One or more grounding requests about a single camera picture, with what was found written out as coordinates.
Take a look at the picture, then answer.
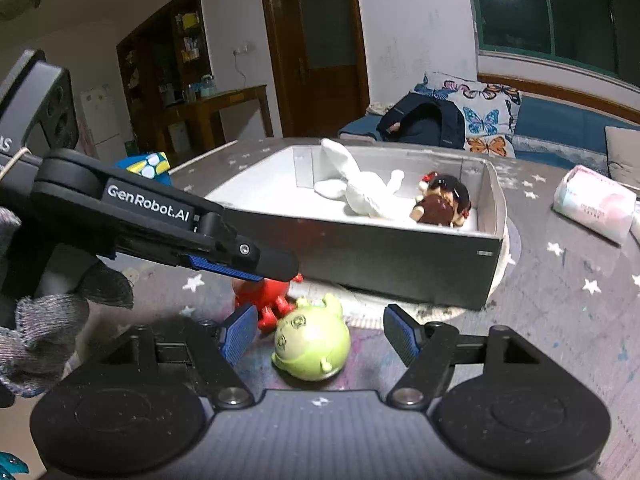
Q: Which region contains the red round toy figure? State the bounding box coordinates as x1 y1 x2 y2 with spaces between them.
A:
232 274 304 334

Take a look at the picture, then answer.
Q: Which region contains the green round toy figure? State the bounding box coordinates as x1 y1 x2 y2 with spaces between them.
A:
271 292 352 382

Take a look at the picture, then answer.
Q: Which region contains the white plush rabbit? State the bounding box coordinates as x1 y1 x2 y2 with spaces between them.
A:
314 139 405 220

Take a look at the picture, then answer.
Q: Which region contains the black-haired girl doll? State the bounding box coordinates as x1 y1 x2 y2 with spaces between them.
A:
410 171 472 228

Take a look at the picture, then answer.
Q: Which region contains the grey knit gloved hand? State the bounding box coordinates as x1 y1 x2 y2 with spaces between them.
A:
1 208 134 398

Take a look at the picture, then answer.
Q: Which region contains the white refrigerator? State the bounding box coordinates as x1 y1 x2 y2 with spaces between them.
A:
80 84 126 166

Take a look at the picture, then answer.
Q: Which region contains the blue yellow tissue box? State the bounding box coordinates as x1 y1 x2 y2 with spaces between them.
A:
115 152 172 186

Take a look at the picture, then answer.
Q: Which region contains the grey cardboard box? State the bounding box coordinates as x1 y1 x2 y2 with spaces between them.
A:
196 140 506 310

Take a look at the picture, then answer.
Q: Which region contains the wooden side table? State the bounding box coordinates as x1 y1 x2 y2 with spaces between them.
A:
149 84 273 158

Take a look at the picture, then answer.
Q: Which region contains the dark wooden shelf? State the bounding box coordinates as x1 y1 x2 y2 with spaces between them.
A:
117 0 212 166

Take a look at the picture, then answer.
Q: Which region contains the pink tissue pack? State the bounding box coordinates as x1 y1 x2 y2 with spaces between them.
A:
552 165 637 246

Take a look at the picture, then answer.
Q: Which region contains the dark blue backpack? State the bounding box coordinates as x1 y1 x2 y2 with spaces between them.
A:
376 93 465 150

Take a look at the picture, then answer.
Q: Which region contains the butterfly print pillow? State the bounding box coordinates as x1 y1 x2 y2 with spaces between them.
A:
413 72 522 158

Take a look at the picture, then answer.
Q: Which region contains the blue sofa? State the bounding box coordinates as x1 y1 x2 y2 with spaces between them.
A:
337 94 640 187

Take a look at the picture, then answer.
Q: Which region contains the brown wooden door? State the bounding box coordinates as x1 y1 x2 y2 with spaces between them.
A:
262 0 370 138

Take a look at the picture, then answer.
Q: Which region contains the grey cushion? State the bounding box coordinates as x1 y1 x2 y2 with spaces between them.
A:
605 126 640 188

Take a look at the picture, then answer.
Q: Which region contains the green framed window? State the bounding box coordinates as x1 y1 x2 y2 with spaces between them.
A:
472 0 639 87

